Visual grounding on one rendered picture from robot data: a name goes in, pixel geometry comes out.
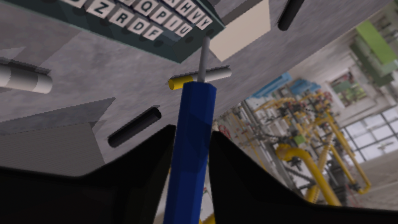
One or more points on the grey metallic cylinder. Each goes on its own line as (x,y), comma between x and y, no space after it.
(24,80)
(177,83)

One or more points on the black and blue marker pen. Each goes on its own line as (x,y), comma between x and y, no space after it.
(289,14)

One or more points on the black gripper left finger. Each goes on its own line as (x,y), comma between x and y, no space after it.
(125,191)

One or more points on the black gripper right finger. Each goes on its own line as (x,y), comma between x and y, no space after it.
(244,193)

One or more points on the black cylinder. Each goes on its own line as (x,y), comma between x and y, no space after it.
(135,127)

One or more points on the blue stylus with grey tip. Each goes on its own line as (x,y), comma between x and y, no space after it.
(191,147)

